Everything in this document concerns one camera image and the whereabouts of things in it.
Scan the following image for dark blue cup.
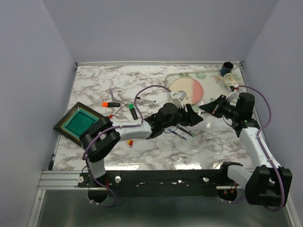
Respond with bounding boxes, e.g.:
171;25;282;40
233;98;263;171
220;61;234;77

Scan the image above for square teal black dish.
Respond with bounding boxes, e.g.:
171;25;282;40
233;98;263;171
53;102;103;146

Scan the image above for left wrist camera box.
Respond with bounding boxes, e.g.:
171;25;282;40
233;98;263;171
169;91;187;108

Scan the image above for orange cap black highlighter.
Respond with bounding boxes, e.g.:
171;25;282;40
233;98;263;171
102;102;121;107

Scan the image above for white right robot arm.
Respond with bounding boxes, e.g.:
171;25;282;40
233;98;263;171
199;92;293;211

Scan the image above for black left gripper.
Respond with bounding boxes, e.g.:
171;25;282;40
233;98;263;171
162;104;203;130

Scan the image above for teal ballpoint pen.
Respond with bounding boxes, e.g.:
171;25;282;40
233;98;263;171
179;126;196;137

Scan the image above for cream and pink plate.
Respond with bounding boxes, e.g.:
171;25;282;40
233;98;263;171
169;77;204;105

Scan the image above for blue ballpoint pen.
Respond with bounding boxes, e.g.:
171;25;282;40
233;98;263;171
164;129;187;140

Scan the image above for small floral bowl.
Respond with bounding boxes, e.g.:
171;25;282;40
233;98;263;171
223;73;241;88

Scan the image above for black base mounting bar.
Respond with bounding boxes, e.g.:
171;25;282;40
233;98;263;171
78;169;247;198

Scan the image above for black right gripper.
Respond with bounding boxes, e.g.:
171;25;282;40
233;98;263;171
200;95;240;120

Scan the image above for green cap black highlighter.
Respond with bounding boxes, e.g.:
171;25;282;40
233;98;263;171
128;103;138;120

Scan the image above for aluminium frame rail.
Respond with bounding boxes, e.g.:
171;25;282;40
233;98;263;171
38;171;81;190

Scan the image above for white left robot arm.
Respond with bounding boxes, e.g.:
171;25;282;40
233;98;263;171
80;103;203;187

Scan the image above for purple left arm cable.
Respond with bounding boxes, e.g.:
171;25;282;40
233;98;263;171
82;85;177;161

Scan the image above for floral leaf pattern tray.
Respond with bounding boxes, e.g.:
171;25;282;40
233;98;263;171
165;69;244;114

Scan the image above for black cap white marker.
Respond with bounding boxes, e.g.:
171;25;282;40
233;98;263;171
135;96;156;103

